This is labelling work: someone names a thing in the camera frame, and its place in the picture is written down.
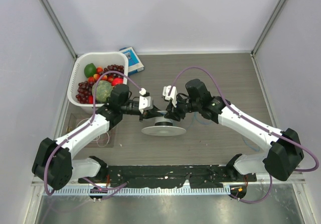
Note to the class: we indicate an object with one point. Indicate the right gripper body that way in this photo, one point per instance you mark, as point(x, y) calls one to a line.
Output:
point(179, 111)

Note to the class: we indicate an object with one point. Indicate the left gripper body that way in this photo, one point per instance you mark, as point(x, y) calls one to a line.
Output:
point(144, 115)

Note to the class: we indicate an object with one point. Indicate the white cable spool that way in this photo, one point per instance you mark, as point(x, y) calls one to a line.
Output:
point(163, 127)

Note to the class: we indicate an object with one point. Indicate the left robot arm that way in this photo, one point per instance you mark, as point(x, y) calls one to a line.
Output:
point(55, 163)

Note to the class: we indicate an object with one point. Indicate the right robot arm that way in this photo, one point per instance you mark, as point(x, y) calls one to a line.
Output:
point(278, 156)

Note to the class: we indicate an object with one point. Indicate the red apple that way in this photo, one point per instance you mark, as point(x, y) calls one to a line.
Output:
point(117, 81)

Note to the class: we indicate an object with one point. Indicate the clear plastic tray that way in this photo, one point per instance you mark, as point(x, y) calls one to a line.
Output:
point(103, 141)

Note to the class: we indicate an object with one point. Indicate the blue white box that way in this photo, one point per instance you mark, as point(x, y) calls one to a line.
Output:
point(134, 63)

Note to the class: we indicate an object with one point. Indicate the green melon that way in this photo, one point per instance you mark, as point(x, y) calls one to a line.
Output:
point(102, 91)

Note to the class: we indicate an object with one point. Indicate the dark grape bunch upper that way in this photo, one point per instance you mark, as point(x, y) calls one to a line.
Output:
point(114, 67)

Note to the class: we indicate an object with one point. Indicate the dark grape bunch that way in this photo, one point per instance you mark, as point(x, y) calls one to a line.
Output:
point(84, 90)
point(114, 67)

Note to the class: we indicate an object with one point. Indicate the red strawberry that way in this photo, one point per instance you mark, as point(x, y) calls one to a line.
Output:
point(90, 99)

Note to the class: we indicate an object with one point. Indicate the dark grape bunch lower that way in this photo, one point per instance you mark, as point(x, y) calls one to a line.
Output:
point(84, 90)

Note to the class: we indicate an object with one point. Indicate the green lime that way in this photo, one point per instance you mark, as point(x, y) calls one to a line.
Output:
point(90, 70)

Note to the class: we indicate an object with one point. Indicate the white plastic basket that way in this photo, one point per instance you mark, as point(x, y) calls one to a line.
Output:
point(102, 59)

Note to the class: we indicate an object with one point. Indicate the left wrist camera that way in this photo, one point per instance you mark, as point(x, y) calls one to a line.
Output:
point(145, 103)

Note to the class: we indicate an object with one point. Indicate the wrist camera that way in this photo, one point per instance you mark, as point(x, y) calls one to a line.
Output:
point(145, 103)
point(170, 94)

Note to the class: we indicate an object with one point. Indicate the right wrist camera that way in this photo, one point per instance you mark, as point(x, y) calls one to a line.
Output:
point(170, 94)

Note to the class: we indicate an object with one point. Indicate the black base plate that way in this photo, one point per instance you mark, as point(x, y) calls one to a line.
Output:
point(170, 176)

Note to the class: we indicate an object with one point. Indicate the white slotted cable duct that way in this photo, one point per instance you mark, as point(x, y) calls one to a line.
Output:
point(185, 190)

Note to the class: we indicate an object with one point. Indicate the aluminium rail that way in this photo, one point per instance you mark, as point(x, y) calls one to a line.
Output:
point(295, 178)

